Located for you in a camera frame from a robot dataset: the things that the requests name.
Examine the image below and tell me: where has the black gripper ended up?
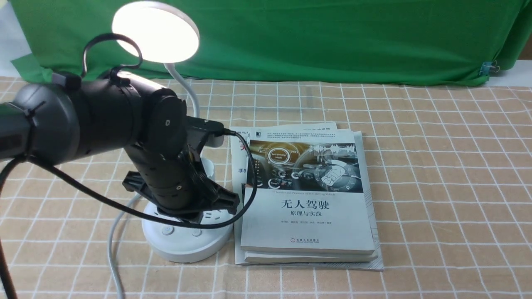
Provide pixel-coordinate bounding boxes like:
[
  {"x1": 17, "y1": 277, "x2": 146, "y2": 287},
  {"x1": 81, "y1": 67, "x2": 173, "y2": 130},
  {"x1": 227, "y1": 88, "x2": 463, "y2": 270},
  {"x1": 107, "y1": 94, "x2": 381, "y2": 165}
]
[{"x1": 122, "y1": 145, "x2": 241, "y2": 220}]

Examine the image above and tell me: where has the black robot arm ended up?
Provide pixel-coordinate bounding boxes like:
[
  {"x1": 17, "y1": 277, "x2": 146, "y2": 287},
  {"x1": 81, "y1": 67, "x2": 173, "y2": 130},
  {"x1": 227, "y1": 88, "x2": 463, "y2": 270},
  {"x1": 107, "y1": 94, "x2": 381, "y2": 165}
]
[{"x1": 0, "y1": 71, "x2": 241, "y2": 223}]

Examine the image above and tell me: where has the white desk lamp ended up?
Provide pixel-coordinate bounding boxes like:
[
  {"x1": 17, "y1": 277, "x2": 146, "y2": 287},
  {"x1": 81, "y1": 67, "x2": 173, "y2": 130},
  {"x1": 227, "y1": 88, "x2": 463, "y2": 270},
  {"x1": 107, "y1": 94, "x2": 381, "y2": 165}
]
[{"x1": 111, "y1": 0, "x2": 232, "y2": 263}]

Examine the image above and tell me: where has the middle white book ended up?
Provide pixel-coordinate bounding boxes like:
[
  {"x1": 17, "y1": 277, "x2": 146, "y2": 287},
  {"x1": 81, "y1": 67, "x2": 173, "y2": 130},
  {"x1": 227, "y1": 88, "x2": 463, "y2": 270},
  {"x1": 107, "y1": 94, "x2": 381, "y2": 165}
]
[{"x1": 243, "y1": 132, "x2": 379, "y2": 264}]

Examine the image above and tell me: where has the top book self-driving cover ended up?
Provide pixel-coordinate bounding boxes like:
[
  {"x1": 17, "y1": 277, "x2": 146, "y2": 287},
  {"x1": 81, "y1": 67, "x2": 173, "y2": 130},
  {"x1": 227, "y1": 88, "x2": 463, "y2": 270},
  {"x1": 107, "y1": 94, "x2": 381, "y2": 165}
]
[{"x1": 240, "y1": 140, "x2": 376, "y2": 255}]

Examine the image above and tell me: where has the tan checkered tablecloth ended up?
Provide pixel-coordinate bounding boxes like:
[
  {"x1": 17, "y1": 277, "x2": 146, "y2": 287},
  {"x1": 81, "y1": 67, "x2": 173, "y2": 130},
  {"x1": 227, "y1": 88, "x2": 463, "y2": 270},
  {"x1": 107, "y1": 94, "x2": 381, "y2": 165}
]
[{"x1": 1, "y1": 80, "x2": 532, "y2": 299}]

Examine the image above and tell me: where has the green backdrop cloth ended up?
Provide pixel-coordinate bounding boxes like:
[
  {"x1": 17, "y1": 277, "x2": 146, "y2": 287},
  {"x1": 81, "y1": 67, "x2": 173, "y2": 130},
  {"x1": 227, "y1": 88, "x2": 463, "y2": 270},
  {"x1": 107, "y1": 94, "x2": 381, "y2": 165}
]
[{"x1": 10, "y1": 0, "x2": 531, "y2": 86}]

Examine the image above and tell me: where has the binder clip on backdrop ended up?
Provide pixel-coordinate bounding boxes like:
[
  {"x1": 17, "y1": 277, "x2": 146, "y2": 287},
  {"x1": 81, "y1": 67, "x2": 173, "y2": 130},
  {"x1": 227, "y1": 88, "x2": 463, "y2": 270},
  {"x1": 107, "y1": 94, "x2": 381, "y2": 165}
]
[{"x1": 479, "y1": 61, "x2": 500, "y2": 76}]

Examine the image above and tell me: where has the white lamp power cord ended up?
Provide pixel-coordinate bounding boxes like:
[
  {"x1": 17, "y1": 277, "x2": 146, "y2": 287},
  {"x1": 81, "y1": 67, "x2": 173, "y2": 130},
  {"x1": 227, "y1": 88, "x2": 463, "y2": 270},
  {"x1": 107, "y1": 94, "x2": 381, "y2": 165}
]
[{"x1": 107, "y1": 194, "x2": 142, "y2": 299}]

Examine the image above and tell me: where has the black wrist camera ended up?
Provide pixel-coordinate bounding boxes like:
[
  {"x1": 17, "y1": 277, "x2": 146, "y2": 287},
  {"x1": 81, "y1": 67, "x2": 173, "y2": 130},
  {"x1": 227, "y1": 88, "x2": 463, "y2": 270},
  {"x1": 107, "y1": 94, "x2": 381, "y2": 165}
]
[{"x1": 186, "y1": 117, "x2": 225, "y2": 151}]

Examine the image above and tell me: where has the black camera cable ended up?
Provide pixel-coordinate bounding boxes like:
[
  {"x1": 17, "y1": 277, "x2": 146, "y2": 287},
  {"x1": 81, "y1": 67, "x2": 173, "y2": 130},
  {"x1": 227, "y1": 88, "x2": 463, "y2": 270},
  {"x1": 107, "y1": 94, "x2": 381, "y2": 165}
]
[{"x1": 0, "y1": 33, "x2": 258, "y2": 299}]

